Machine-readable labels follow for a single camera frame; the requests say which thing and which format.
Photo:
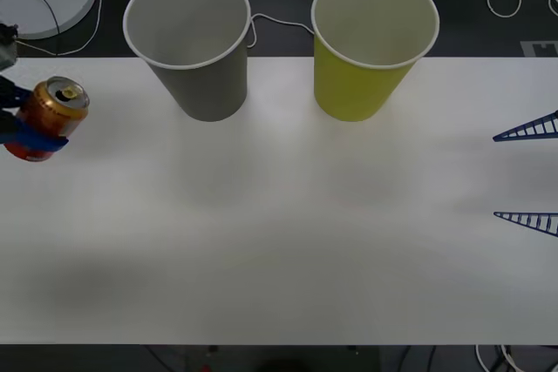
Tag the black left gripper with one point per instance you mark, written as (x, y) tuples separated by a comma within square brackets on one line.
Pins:
[(6, 119)]

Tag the yellow-green plastic waste bin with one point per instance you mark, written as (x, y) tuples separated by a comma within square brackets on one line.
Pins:
[(353, 89)]

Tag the red orange drink can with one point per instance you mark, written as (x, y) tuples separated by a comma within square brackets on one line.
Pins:
[(52, 112)]

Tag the grey plastic waste bin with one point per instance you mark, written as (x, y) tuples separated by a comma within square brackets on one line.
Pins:
[(209, 89)]

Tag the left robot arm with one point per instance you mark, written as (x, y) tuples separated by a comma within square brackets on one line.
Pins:
[(6, 52)]

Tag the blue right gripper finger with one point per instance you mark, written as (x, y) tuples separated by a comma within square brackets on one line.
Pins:
[(540, 128), (540, 223)]

